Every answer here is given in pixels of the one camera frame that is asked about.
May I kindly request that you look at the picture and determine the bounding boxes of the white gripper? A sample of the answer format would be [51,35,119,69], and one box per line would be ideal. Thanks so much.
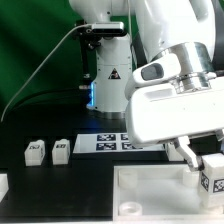
[126,80,224,172]

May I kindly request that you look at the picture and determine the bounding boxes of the white square tabletop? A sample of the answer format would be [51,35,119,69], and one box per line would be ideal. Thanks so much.
[113,164,224,224]

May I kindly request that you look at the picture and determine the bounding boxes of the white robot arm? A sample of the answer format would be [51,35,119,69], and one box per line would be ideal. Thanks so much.
[69,0,224,171]

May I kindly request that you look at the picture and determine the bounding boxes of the white sheet with markers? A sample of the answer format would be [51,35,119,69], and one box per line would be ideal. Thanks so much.
[73,133,164,154]

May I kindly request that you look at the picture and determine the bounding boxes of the white obstacle block left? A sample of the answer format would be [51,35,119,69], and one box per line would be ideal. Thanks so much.
[0,174,9,202]

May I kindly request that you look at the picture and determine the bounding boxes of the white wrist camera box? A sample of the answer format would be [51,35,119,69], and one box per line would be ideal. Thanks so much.
[124,53,188,101]

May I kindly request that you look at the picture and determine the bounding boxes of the black camera on stand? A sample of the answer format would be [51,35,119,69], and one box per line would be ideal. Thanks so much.
[72,20,127,89]

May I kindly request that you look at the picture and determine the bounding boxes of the grey camera cable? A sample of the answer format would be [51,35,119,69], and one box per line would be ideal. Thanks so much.
[0,23,94,123]

